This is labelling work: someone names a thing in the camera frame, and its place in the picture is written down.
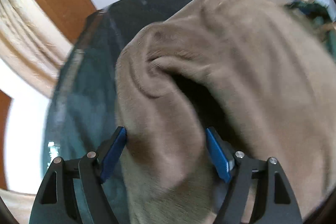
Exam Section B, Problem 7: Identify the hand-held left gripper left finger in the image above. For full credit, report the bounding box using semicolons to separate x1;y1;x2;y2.
29;126;128;224

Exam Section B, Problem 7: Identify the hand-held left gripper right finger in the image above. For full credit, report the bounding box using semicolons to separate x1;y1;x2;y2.
205;127;302;224

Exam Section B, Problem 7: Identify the brown fleece garment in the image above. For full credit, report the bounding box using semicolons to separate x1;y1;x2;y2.
114;0;336;224

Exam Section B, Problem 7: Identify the dark green bed sheet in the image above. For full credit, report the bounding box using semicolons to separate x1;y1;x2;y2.
42;48;132;224

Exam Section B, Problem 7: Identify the black bed cover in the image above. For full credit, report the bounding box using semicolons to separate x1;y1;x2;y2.
84;0;297;62

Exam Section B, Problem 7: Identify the beige curtain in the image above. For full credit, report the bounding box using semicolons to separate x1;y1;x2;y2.
0;0;74;98

